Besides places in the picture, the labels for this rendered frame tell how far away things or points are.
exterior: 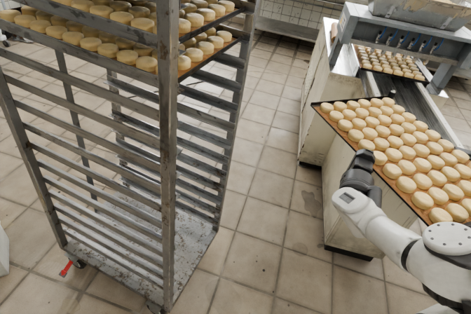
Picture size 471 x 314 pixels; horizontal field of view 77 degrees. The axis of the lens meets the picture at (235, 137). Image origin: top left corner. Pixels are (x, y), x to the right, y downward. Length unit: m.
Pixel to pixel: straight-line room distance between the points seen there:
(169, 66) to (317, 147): 1.77
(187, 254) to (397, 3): 1.71
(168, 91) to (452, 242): 0.57
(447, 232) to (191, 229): 1.31
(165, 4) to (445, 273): 0.64
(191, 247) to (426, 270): 1.22
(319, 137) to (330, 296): 1.01
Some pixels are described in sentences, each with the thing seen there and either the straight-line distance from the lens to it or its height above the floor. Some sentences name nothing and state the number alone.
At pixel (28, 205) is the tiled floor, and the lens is 2.18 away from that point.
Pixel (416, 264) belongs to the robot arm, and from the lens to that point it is 0.64.
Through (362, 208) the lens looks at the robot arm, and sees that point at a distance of 0.73.
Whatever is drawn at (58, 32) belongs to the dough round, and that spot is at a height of 1.24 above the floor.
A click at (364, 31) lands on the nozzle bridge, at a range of 1.97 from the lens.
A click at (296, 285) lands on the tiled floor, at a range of 1.82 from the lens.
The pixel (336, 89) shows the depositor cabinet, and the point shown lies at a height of 0.74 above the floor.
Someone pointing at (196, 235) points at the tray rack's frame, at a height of 0.15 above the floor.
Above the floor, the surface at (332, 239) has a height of 0.15.
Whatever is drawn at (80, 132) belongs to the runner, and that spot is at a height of 0.96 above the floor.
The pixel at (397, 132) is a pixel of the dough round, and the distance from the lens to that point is 1.19.
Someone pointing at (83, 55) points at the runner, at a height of 1.23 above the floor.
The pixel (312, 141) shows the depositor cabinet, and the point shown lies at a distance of 2.21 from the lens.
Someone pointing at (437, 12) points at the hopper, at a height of 1.26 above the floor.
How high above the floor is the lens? 1.56
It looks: 38 degrees down
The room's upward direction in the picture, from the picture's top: 10 degrees clockwise
